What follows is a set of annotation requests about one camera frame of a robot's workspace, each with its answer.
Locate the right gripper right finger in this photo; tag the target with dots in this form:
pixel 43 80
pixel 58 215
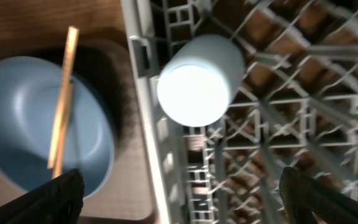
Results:
pixel 304 198

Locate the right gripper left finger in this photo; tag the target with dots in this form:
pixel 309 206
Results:
pixel 58 201

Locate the light blue cup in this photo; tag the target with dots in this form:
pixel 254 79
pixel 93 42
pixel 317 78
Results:
pixel 198 84

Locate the grey dishwasher rack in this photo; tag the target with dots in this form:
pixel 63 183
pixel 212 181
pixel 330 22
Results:
pixel 295 104

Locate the lower wooden chopstick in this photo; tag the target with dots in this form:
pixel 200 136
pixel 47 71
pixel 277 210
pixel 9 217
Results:
pixel 58 166

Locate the wooden chopstick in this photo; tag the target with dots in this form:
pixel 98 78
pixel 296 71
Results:
pixel 58 166
pixel 67 67

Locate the brown serving tray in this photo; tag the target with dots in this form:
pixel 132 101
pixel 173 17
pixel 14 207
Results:
pixel 127 195

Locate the dark blue plate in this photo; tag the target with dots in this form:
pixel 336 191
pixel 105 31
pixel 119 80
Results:
pixel 29 90

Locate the upper wooden chopstick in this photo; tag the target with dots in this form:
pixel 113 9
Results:
pixel 67 67

